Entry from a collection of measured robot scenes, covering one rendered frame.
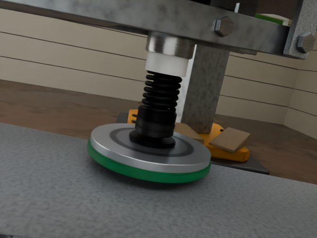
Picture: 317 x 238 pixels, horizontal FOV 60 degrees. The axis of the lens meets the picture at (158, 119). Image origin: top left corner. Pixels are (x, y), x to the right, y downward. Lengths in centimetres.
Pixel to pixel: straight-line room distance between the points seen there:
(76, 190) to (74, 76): 621
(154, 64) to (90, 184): 20
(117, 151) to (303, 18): 37
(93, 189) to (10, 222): 11
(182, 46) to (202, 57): 68
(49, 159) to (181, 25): 29
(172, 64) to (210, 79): 73
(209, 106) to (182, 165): 80
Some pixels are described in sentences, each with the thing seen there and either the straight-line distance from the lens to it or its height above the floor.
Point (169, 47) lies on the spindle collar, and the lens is 43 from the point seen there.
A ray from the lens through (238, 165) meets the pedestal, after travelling 105.
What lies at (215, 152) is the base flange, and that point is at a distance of 105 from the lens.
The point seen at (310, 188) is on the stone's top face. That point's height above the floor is 87.
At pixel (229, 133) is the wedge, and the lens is 117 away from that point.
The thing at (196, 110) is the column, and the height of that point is 88.
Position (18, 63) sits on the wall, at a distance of 680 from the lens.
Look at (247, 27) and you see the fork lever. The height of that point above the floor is 113.
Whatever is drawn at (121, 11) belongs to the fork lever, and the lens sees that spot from 38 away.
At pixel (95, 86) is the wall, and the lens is 656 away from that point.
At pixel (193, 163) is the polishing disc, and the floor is 91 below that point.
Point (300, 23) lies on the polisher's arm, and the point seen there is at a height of 115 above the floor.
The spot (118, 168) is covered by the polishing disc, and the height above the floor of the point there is 89.
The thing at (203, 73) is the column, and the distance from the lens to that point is 113.
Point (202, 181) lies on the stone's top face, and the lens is 49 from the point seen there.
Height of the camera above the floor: 105
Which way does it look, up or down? 12 degrees down
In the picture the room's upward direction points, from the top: 11 degrees clockwise
